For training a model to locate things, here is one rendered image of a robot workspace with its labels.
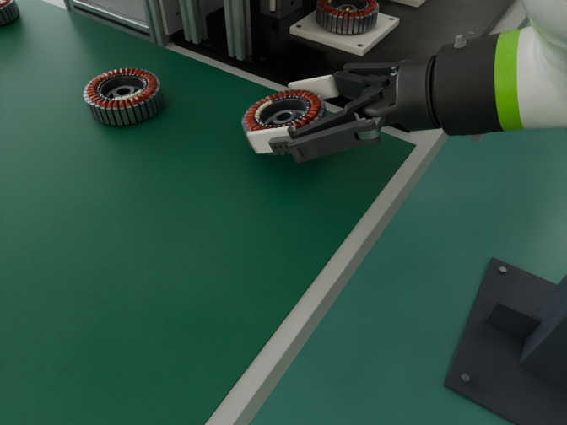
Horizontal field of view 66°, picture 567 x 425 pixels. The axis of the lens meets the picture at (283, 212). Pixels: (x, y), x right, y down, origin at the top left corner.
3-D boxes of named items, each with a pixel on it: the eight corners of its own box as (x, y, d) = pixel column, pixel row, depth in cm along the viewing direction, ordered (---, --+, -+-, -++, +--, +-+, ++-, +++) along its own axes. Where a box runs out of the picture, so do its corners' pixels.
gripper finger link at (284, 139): (311, 143, 51) (301, 159, 49) (276, 147, 54) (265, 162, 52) (306, 132, 50) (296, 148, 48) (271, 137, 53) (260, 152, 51)
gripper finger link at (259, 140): (304, 146, 52) (301, 149, 52) (258, 150, 56) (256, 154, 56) (294, 125, 51) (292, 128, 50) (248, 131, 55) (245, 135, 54)
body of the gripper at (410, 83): (440, 145, 45) (359, 151, 51) (457, 100, 50) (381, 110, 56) (424, 80, 41) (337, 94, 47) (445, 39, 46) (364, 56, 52)
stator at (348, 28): (387, 20, 82) (391, 0, 79) (354, 42, 76) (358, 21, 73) (337, 4, 87) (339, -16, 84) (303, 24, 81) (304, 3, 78)
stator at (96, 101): (81, 99, 70) (72, 78, 67) (148, 79, 74) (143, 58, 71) (104, 137, 63) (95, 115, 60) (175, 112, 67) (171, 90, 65)
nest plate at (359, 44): (398, 24, 84) (400, 18, 83) (362, 56, 75) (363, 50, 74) (330, 5, 89) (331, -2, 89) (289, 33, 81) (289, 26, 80)
